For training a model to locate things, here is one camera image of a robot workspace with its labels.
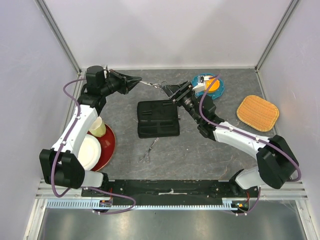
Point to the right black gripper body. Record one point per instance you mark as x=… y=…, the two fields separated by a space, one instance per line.
x=184 y=90

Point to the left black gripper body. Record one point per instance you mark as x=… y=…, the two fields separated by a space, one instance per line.
x=120 y=84

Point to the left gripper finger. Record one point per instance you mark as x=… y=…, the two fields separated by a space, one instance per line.
x=128 y=77
x=129 y=85

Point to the pink-tinted scissors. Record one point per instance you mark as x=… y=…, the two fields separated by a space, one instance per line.
x=154 y=85

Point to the black zip tool case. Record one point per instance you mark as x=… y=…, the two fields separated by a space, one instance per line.
x=157 y=119

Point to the silver scissors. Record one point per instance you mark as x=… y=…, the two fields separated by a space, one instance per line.
x=146 y=156

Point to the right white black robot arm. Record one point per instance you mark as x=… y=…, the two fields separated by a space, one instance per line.
x=276 y=163

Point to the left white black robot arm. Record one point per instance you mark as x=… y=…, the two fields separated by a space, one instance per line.
x=60 y=165

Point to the orange bowl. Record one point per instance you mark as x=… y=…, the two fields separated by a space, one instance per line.
x=212 y=84

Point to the teal scalloped plate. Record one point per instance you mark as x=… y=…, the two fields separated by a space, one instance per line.
x=218 y=93

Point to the pale yellow cup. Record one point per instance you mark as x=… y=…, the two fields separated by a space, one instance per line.
x=98 y=128

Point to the red plate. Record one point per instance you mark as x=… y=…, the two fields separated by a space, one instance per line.
x=108 y=145

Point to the orange woven mat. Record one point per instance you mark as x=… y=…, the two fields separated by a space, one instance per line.
x=258 y=113

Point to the white plate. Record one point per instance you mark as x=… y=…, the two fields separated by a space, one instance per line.
x=89 y=152

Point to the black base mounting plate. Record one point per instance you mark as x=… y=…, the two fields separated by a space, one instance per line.
x=178 y=191

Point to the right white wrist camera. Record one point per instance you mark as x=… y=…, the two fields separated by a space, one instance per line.
x=201 y=82

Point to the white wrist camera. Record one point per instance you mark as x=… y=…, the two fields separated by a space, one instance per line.
x=106 y=72
x=201 y=82

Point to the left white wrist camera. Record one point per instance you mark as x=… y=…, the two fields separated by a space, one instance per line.
x=106 y=72

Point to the left aluminium corner post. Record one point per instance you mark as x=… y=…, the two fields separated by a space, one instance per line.
x=43 y=7

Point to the aluminium corner post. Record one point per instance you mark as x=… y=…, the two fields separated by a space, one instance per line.
x=277 y=33
x=43 y=7

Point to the slotted cable duct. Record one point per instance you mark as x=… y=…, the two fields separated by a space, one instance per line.
x=96 y=204

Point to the right aluminium corner post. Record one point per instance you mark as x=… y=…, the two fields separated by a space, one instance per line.
x=277 y=33

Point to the aluminium front rail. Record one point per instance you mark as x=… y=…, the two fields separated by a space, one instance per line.
x=289 y=191

